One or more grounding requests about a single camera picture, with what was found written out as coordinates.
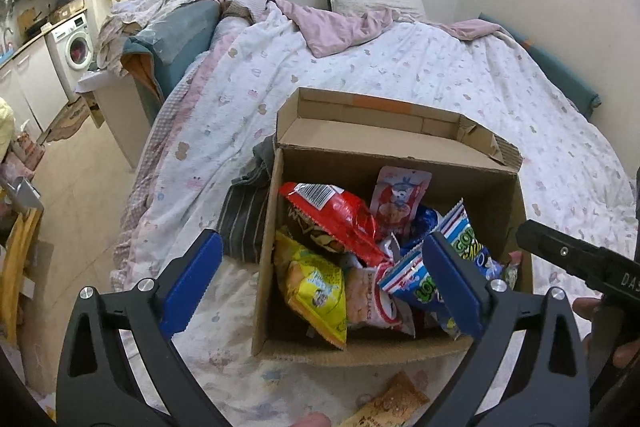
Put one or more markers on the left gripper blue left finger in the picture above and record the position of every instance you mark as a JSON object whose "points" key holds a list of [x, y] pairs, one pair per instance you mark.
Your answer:
{"points": [[185, 280]]}

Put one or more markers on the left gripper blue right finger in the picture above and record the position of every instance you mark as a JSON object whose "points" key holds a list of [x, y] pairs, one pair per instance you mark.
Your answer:
{"points": [[459, 283]]}

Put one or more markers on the blue Lonely God snack bag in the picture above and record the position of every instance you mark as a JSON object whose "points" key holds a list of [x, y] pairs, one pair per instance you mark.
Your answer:
{"points": [[410, 281]]}

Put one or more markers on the pink white round-logo snack bag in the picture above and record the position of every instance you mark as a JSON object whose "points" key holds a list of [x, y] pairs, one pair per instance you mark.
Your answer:
{"points": [[367, 305]]}

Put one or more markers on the pink cartoon snack packet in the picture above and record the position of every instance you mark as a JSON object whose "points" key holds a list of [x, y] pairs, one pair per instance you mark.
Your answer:
{"points": [[397, 194]]}

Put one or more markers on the red snack bag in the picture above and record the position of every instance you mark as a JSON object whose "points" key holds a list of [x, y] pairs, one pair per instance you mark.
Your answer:
{"points": [[341, 215]]}

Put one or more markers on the yellow snack bag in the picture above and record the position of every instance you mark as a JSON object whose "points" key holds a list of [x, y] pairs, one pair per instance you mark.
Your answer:
{"points": [[313, 287]]}

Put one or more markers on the person's right hand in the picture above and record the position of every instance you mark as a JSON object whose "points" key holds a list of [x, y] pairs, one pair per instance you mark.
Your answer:
{"points": [[587, 308]]}

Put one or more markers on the person's left hand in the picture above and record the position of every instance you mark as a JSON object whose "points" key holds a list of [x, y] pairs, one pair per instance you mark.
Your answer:
{"points": [[314, 419]]}

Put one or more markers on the dark plaid cloth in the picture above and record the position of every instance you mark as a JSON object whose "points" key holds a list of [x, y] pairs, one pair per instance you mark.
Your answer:
{"points": [[241, 222]]}

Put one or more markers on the brown cracker packet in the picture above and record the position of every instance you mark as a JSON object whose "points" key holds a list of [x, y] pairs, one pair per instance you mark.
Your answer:
{"points": [[394, 407]]}

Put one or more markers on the brown cardboard box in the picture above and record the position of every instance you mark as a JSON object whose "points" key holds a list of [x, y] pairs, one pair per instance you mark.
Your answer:
{"points": [[351, 170]]}

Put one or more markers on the white washing machine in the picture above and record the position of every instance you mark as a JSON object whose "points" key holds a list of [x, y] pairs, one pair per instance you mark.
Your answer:
{"points": [[71, 51]]}

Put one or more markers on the pink blanket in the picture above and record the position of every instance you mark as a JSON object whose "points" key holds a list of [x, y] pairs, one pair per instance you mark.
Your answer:
{"points": [[327, 33]]}

